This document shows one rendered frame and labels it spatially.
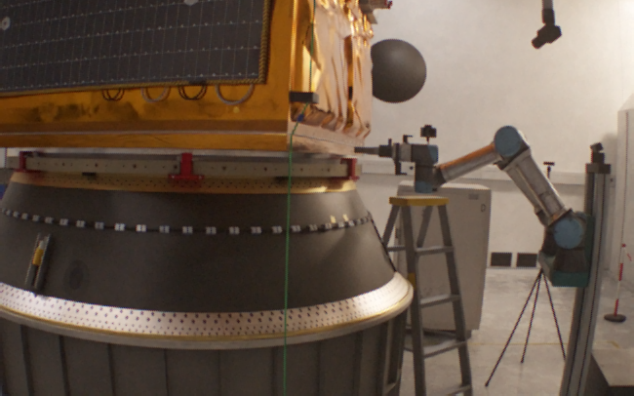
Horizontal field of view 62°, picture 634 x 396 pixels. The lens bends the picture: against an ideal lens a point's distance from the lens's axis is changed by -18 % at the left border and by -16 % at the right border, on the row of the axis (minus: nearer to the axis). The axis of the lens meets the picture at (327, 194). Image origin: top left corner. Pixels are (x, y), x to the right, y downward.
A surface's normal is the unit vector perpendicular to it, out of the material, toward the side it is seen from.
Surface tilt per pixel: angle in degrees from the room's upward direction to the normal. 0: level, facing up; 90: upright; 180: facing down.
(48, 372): 90
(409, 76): 90
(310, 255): 62
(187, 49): 90
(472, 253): 90
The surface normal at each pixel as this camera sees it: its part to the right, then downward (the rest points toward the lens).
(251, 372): 0.47, 0.07
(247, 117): -0.18, 0.11
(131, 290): 0.11, -0.41
